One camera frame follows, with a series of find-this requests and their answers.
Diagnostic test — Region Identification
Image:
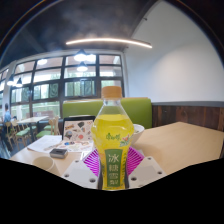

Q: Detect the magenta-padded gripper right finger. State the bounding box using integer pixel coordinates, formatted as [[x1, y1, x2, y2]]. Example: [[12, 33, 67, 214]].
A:
[[125, 145, 167, 190]]

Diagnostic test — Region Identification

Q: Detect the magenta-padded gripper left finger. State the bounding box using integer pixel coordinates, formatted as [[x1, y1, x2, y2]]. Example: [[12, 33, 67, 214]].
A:
[[60, 147, 102, 190]]

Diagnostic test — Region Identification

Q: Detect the yellow drink bottle green label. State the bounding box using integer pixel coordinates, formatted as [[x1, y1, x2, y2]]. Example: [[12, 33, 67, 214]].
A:
[[90, 85, 136, 191]]

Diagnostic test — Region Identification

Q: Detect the small dark box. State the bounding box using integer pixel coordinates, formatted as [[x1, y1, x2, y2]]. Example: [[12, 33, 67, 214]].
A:
[[49, 147, 69, 160]]

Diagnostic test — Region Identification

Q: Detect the white mug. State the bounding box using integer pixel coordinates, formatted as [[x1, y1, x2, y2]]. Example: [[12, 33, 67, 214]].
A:
[[31, 155, 61, 177]]

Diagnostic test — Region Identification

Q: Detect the white bowl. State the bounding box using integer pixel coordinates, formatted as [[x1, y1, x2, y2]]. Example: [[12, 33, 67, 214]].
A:
[[132, 123, 146, 145]]

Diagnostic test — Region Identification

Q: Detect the black-framed picture stand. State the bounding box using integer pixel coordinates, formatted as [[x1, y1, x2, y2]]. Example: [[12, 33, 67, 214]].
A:
[[61, 115, 97, 143]]

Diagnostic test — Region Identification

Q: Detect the white paper sheet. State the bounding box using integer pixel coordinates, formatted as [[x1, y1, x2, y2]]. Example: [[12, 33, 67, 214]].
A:
[[26, 134, 65, 154]]

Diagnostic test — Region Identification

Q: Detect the green upholstered bench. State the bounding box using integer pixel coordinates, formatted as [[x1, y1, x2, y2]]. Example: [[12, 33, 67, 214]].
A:
[[62, 97, 153, 130]]

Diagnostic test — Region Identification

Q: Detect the group of wooden chairs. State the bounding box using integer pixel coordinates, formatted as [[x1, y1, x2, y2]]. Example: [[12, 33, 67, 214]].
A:
[[0, 115, 62, 149]]

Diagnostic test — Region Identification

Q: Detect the person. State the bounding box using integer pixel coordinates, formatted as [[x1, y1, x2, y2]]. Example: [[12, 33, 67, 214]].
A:
[[2, 102, 13, 125]]

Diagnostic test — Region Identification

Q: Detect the group of pendant lamps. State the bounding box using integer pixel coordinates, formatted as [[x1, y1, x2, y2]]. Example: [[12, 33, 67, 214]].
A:
[[6, 48, 90, 88]]

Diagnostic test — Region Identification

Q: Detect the long linear ceiling light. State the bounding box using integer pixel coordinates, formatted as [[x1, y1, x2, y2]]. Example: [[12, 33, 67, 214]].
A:
[[65, 37, 153, 50]]

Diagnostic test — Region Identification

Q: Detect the large dark-framed window wall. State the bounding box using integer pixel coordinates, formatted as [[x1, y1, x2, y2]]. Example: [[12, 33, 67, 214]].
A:
[[0, 53, 125, 122]]

